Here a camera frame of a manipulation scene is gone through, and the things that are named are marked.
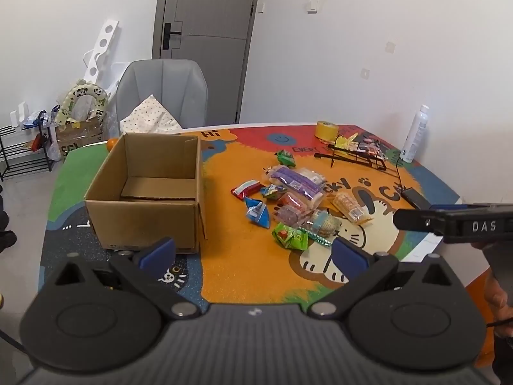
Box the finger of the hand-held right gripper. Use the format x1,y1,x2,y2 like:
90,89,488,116
393,208,446,237

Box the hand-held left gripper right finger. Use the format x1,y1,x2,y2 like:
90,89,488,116
307,237,461,321

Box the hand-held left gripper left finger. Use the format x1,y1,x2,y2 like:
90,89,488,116
52,237,200,321

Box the brown cardboard box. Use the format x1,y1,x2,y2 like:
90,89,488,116
84,132,207,254

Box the green stick snack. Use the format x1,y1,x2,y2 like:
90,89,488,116
299,227,333,247

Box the teal beige snack packet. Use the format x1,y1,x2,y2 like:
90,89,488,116
305,210,341,236

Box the clear biscuit packet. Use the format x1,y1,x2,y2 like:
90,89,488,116
332,192,374,225

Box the green snack packet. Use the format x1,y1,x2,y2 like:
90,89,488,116
272,222,309,251
276,150,298,168

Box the orange clear snack packet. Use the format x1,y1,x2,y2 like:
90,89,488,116
273,192,315,227

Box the purple snack packet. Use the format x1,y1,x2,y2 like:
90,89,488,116
266,166,325,205

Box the small blue snack packet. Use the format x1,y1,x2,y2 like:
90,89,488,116
260,184,288,201

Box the large blue snack packet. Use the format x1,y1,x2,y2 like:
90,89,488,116
244,196,272,229

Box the red white snack packet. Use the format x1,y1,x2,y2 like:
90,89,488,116
230,179,261,201

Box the person's right hand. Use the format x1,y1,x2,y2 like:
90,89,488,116
483,244,513,338

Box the black power adapter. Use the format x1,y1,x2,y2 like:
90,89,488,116
401,187,432,211

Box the white paper sheet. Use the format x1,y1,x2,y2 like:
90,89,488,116
401,235,444,262

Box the colourful cartoon table mat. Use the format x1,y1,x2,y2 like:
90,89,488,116
38,124,461,305

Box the white spray bottle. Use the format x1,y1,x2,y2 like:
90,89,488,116
400,105,430,164

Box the yellow clips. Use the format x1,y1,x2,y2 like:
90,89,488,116
336,133,360,152

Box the yellow tape roll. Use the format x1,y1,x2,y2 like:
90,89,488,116
316,120,340,142

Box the white dotted cushion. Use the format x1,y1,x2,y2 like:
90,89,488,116
119,94,184,134

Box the taped cardboard box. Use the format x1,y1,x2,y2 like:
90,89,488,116
55,115,106,161

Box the black slipper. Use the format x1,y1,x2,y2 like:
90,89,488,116
0,230,18,253

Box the grey padded chair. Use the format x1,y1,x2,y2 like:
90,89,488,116
115,59,209,137

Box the white perforated rack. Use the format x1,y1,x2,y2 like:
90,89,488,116
83,18,121,93

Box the grey door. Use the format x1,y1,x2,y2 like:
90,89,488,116
152,0,263,125

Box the black cable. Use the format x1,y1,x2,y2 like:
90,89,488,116
394,156,408,192

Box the black wire stand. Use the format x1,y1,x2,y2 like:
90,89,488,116
315,140,388,171

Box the black wire shoe rack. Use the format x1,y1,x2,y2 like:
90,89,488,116
0,122,55,182

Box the inflatable panda ring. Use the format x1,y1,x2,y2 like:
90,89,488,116
55,79,110,129

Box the black door handle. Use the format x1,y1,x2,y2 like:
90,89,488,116
162,23,182,51

